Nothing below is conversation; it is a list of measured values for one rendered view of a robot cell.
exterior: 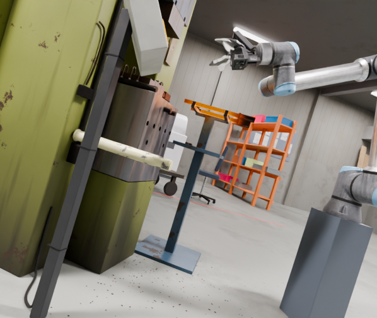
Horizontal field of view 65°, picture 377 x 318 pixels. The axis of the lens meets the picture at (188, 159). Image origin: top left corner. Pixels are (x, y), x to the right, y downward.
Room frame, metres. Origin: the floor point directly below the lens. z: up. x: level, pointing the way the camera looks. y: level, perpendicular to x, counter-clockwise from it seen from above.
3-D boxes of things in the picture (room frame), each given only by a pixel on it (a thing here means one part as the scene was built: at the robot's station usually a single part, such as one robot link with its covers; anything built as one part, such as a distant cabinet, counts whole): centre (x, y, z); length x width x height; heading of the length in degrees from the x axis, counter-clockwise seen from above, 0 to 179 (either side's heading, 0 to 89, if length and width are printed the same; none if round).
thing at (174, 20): (1.61, 0.47, 1.32); 0.42 x 0.20 x 0.10; 75
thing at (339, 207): (1.59, -0.88, 0.65); 0.19 x 0.19 x 0.10
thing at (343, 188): (1.58, -0.88, 0.79); 0.17 x 0.15 x 0.18; 11
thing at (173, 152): (6.74, 0.57, 0.73); 0.75 x 0.66 x 1.46; 19
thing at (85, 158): (1.00, 0.33, 0.54); 0.04 x 0.04 x 1.08; 75
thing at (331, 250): (1.59, -0.88, 0.30); 0.22 x 0.22 x 0.60; 16
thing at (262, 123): (7.35, -1.45, 1.04); 2.33 x 0.61 x 2.07; 16
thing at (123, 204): (1.66, 0.46, 0.23); 0.56 x 0.38 x 0.47; 75
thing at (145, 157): (1.20, 0.27, 0.62); 0.44 x 0.05 x 0.05; 75
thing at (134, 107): (1.66, 0.46, 0.69); 0.56 x 0.38 x 0.45; 75
